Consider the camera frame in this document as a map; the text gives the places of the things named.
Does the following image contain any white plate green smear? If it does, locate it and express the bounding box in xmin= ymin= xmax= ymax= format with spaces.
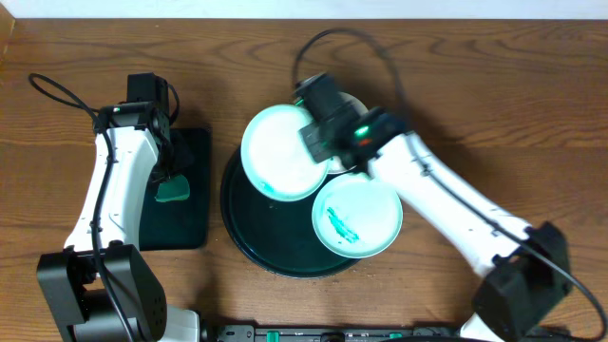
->
xmin=327 ymin=91 xmax=371 ymax=176

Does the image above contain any pale green plate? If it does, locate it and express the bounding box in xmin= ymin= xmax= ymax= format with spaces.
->
xmin=240 ymin=104 xmax=329 ymax=202
xmin=312 ymin=173 xmax=403 ymax=259

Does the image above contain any pale green plate front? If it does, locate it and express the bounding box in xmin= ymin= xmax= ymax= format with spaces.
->
xmin=312 ymin=173 xmax=403 ymax=259

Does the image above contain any green scouring sponge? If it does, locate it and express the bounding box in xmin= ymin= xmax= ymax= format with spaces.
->
xmin=155 ymin=175 xmax=190 ymax=203

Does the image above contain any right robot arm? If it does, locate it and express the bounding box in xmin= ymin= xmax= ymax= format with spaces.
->
xmin=294 ymin=73 xmax=572 ymax=341

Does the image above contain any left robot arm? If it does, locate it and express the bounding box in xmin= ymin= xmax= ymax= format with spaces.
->
xmin=28 ymin=73 xmax=202 ymax=341

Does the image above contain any round black tray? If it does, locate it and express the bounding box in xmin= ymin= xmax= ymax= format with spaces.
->
xmin=219 ymin=150 xmax=358 ymax=278

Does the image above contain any rectangular black tray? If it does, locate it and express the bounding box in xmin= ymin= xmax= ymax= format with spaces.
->
xmin=139 ymin=128 xmax=211 ymax=251

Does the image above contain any right black cable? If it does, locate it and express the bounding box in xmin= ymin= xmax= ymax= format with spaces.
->
xmin=290 ymin=27 xmax=608 ymax=342

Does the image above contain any black cable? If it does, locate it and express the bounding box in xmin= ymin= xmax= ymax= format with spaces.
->
xmin=28 ymin=72 xmax=181 ymax=342
xmin=290 ymin=27 xmax=608 ymax=342

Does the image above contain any left black cable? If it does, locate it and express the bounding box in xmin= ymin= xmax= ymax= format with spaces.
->
xmin=28 ymin=72 xmax=181 ymax=342

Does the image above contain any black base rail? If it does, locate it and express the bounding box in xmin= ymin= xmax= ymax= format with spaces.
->
xmin=215 ymin=325 xmax=464 ymax=342

